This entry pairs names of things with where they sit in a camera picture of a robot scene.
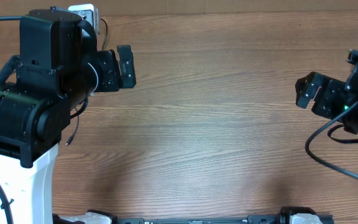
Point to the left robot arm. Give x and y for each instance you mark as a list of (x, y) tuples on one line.
[(42, 89)]

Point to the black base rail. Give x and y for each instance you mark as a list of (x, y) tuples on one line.
[(286, 215)]

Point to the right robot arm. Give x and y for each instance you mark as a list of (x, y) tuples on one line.
[(342, 129)]

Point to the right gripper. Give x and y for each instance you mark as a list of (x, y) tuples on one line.
[(327, 93)]

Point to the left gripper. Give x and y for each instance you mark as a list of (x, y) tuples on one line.
[(110, 80)]

